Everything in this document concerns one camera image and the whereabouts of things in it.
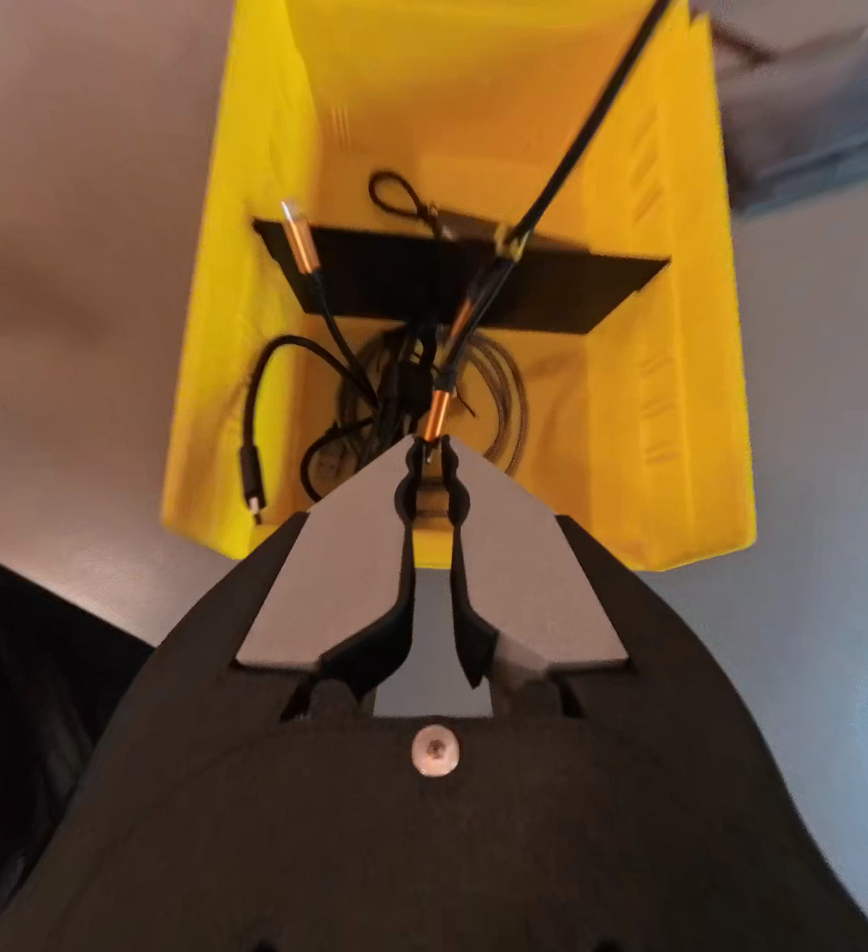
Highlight black bin divider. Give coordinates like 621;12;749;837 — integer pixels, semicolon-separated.
251;216;672;336

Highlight black cable with black plug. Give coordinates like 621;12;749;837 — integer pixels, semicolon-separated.
239;335;375;525

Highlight yellow plastic bin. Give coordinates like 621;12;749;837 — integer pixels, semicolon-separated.
160;0;758;572

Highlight coiled black cable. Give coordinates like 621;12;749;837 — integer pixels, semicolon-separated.
300;320;532;503

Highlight person's clothed body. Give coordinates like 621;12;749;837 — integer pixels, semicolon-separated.
0;541;154;952

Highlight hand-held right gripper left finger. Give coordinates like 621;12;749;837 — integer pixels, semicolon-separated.
233;433;416;702

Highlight black braided cable orange plugs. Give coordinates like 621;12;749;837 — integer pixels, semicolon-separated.
279;199;383;417
419;0;677;466

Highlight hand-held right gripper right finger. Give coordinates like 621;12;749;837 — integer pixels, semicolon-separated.
443;433;630;694

